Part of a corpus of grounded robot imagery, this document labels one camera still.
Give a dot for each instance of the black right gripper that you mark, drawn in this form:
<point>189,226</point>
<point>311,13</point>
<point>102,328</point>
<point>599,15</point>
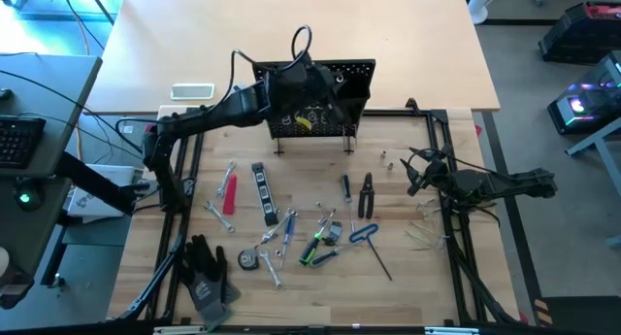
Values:
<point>434,175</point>

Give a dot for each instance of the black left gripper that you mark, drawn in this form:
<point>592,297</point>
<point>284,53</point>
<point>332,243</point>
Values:
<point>291,90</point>

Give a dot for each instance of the black torpedo level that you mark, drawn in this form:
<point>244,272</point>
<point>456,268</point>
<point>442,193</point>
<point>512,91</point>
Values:
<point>264,194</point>

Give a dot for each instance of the grey black screwdriver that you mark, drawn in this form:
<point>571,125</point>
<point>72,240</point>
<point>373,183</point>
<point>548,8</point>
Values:
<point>322,258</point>

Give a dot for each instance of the green black screwdriver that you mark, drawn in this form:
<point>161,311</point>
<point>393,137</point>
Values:
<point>310,247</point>

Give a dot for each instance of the black tape measure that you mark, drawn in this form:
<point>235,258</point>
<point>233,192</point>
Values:
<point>248,260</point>

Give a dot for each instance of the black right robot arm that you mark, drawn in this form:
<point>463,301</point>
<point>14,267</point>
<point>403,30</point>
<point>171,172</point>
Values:
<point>509,182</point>

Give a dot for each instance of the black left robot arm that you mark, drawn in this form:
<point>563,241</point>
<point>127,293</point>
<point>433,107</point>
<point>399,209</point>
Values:
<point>208,115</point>

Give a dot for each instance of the black pegboard bin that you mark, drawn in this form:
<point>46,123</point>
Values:
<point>359,94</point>

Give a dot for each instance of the metal screwdriver holder rack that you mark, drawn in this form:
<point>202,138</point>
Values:
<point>310,117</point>

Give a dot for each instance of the black metal pegboard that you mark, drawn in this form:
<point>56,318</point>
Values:
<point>291,70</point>

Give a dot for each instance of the slim black screwdriver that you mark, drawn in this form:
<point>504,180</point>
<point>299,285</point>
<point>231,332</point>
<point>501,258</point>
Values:
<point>346,187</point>

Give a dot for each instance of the light wood desk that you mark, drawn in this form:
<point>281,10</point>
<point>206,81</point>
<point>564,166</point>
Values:
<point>339,29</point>

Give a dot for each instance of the white rectangular tray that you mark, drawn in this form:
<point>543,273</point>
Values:
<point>192,91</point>

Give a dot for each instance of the white fan base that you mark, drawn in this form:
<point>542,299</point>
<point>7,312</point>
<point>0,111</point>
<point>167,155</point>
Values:
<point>485,5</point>

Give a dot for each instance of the RGB lit computer case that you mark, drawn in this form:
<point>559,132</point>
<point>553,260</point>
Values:
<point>582,107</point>

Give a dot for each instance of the grey metal table leg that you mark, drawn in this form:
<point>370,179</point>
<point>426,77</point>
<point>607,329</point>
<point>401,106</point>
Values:
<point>606,155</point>

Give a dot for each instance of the black red equipment case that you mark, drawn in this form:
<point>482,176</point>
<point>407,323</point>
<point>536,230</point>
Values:
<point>582,31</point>

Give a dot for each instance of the black grey work glove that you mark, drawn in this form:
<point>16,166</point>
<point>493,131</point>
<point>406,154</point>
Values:
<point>208,281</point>

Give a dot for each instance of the white printed box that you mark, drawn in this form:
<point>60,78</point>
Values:
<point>82,202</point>

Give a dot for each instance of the grey desk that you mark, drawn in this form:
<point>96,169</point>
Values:
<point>43,82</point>

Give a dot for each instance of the black keyboard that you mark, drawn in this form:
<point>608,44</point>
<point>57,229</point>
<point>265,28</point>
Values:
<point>17,141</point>

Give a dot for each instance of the black computer mouse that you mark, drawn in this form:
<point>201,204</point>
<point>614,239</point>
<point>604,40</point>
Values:
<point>26,197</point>

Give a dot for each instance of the black upright post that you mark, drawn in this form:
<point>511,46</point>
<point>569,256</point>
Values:
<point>97,184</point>

